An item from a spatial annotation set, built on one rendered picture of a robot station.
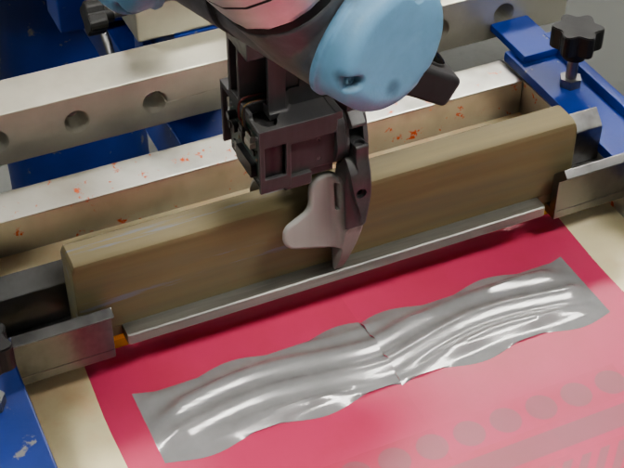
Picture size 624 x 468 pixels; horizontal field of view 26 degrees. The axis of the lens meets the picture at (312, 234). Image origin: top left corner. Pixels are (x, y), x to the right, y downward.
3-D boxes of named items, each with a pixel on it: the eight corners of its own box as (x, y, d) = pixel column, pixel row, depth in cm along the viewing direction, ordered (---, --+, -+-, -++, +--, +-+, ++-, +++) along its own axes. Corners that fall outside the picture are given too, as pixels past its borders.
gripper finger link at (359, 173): (324, 211, 99) (315, 104, 94) (345, 204, 99) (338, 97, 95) (351, 240, 95) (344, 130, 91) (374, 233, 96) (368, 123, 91)
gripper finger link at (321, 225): (279, 282, 100) (266, 174, 95) (350, 260, 102) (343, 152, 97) (295, 304, 97) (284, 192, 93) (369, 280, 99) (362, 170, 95)
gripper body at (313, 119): (221, 144, 97) (214, -2, 90) (329, 115, 100) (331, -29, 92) (263, 205, 92) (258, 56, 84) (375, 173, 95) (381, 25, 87)
